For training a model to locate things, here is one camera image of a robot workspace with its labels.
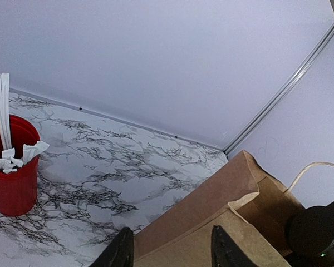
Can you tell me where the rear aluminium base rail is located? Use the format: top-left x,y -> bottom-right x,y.
9,87 -> 224,152

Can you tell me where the right aluminium frame post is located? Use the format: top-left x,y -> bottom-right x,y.
223,23 -> 334,157

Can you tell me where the white sachet in holder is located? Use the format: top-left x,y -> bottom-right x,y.
0,141 -> 50,174

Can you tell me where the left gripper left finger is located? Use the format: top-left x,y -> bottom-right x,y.
90,227 -> 134,267

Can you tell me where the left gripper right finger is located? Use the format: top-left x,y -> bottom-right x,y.
211,225 -> 257,267

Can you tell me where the brown paper bag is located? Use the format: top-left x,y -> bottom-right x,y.
134,151 -> 307,266

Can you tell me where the red cylindrical holder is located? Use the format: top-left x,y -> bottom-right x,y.
0,115 -> 40,216

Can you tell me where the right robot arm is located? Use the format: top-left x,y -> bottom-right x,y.
285,202 -> 334,266

